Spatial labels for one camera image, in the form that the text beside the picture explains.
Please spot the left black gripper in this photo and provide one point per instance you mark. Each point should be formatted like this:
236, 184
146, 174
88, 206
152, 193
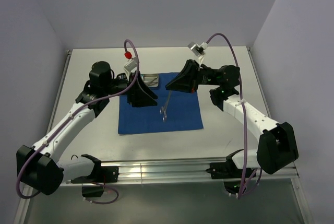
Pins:
133, 91

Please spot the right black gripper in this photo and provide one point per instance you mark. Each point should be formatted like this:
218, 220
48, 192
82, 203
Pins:
193, 75

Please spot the metal instrument tray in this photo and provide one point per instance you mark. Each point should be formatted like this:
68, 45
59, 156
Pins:
150, 80

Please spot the steel needle holder forceps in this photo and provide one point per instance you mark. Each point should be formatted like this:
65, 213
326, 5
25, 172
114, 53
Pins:
163, 109

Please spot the blue surgical drape cloth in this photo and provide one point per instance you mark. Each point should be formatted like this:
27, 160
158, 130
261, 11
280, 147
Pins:
179, 112

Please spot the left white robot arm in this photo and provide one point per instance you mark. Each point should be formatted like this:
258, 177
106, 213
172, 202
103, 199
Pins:
38, 166

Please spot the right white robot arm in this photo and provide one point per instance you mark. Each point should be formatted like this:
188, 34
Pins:
277, 146

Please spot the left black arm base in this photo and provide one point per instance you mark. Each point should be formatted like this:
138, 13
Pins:
100, 179

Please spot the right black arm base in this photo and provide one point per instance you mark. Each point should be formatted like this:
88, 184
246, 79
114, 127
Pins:
224, 170

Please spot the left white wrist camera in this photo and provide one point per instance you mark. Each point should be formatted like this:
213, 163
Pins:
131, 64

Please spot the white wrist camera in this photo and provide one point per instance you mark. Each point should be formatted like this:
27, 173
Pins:
198, 50
131, 64

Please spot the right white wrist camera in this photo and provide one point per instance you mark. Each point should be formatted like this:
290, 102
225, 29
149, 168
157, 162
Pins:
198, 50

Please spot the aluminium extrusion rail frame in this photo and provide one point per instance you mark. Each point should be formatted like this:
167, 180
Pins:
181, 156

